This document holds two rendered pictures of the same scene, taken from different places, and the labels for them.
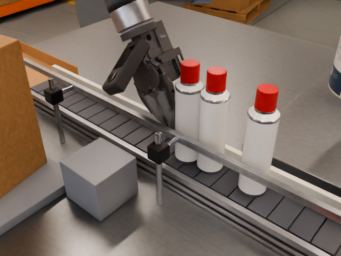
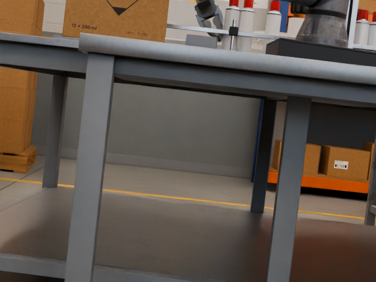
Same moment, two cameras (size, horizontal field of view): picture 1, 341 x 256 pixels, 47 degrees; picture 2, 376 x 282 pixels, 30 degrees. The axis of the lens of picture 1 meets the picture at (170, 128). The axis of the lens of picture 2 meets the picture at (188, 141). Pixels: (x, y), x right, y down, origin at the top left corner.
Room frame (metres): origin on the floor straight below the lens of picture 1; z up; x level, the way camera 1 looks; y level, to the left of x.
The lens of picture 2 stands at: (-1.31, 1.56, 0.71)
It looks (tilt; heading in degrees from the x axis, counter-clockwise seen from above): 3 degrees down; 323
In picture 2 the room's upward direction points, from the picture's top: 7 degrees clockwise
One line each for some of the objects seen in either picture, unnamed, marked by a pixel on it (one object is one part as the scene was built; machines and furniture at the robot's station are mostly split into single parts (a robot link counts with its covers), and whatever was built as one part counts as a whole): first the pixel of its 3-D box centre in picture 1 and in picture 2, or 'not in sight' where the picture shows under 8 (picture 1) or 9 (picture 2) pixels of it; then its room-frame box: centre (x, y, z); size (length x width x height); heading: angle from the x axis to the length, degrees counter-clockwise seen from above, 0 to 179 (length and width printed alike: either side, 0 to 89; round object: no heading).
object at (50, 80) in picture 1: (64, 107); not in sight; (0.74, 0.24, 0.91); 0.07 x 0.03 x 0.17; 140
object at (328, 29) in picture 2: not in sight; (323, 29); (0.10, 0.05, 0.95); 0.15 x 0.15 x 0.10
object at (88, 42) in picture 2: not in sight; (255, 71); (0.20, 0.19, 0.81); 0.90 x 0.90 x 0.04; 54
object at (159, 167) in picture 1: (166, 164); (231, 44); (0.55, 0.01, 0.91); 0.07 x 0.03 x 0.17; 140
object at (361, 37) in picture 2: not in sight; (360, 40); (0.31, -0.37, 0.98); 0.05 x 0.05 x 0.20
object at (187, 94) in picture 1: (189, 113); (231, 26); (0.61, -0.03, 0.98); 0.05 x 0.05 x 0.20
